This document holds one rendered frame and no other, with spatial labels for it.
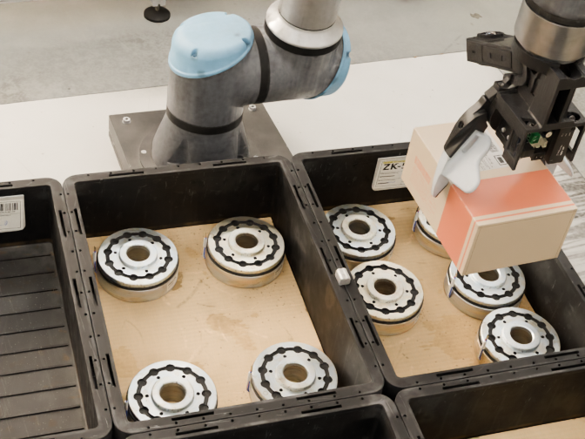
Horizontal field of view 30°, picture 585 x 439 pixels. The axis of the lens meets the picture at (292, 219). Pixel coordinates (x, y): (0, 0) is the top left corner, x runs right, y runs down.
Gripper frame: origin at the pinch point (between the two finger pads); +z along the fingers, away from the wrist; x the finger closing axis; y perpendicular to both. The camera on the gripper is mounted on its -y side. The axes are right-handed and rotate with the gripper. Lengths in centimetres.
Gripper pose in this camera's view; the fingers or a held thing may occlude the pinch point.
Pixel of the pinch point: (488, 181)
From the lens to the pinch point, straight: 121.7
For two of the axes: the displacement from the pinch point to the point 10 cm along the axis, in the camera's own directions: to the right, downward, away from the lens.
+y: 3.4, 6.9, -6.4
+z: -1.3, 7.1, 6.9
